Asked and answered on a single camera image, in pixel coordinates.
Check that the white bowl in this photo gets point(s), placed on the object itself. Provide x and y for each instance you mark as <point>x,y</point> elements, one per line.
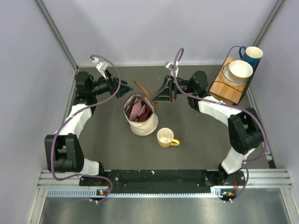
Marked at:
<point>239,71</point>

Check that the blue mug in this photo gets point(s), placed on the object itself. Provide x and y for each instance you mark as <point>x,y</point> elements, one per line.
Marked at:
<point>251,55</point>

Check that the yellow mug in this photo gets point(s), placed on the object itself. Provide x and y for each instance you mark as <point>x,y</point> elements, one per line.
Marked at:
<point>165,138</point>

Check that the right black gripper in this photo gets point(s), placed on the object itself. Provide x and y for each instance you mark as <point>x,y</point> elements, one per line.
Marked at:
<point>168,92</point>

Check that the black wire wooden rack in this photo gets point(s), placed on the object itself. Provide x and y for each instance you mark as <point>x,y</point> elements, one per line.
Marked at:
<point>229,93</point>

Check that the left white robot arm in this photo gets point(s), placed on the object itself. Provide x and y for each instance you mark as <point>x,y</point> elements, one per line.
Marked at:
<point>63,150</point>

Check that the pink garment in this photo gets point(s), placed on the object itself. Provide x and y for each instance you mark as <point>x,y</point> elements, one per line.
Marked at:
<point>138,109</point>

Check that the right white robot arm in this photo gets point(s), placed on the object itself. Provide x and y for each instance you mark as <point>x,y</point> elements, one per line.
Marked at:
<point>243,125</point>

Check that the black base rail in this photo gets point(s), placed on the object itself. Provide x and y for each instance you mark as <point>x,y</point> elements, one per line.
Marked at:
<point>202,177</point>

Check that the white scalloped plate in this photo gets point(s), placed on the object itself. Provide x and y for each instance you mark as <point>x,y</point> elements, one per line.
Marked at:
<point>227,78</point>

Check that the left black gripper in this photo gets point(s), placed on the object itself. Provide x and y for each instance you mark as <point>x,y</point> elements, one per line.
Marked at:
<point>113,81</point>

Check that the cream round laundry bag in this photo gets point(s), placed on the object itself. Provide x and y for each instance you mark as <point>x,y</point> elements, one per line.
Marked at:
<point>149,126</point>

